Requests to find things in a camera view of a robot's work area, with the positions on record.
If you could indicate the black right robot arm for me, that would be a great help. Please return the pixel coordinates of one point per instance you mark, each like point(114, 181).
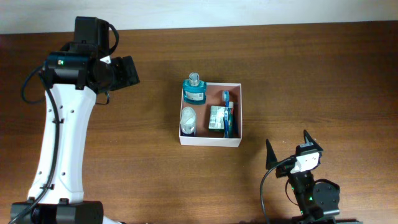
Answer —
point(317, 199)

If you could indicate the blue toothbrush with clear cap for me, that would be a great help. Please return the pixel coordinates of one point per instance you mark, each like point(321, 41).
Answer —
point(226, 99)

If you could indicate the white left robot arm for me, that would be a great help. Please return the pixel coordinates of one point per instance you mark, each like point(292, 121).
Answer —
point(56, 194)

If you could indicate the pink open cardboard box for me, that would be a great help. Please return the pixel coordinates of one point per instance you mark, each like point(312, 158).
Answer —
point(205, 137)

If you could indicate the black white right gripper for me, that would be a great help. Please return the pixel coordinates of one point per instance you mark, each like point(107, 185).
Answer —
point(272, 158)

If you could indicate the white green toothpaste tube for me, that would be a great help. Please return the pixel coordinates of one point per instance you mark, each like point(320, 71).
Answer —
point(230, 119)

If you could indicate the teal mouthwash bottle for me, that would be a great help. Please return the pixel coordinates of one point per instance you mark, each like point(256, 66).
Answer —
point(194, 90)

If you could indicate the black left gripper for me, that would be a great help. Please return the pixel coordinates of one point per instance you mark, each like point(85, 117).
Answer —
point(127, 73)

